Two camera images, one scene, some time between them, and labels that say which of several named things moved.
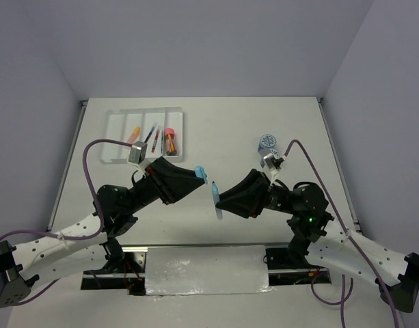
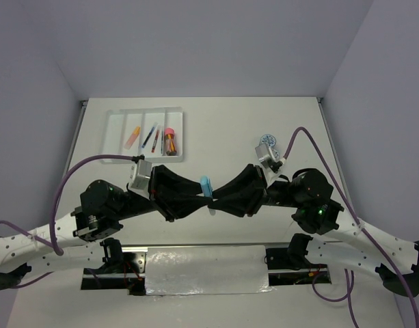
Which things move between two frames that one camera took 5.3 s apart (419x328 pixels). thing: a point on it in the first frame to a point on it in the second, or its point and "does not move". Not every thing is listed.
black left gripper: (284, 267) does not move
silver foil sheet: (190, 270) does not move
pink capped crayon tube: (170, 141) does not move
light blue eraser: (199, 172) to (207, 186)
